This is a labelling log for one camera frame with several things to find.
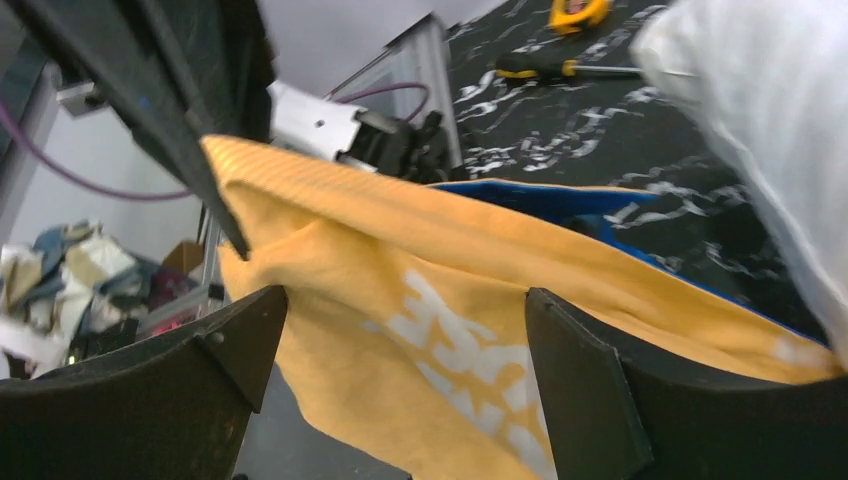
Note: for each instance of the yellow tape measure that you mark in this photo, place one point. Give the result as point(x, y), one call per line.
point(572, 16)

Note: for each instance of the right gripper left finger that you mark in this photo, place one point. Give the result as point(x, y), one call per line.
point(174, 406)

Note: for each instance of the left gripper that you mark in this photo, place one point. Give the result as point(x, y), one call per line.
point(396, 148)

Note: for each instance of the yellow and blue pillowcase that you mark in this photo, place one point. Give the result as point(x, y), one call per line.
point(405, 333)

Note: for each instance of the yellow black screwdriver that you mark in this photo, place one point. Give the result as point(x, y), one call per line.
point(526, 66)

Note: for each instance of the pile of cloths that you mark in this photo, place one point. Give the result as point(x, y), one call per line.
point(74, 284)

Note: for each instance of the white pillow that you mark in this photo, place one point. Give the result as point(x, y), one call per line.
point(766, 83)

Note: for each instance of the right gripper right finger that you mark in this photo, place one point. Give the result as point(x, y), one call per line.
point(617, 407)

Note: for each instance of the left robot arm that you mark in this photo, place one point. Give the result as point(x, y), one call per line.
point(300, 121)

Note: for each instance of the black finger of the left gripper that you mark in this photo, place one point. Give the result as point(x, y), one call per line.
point(174, 72)

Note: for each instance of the aluminium frame rail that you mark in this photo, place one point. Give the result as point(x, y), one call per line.
point(408, 80)

